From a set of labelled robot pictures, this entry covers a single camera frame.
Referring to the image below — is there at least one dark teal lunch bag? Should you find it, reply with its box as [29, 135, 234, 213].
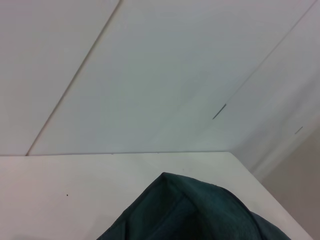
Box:
[96, 171, 292, 240]

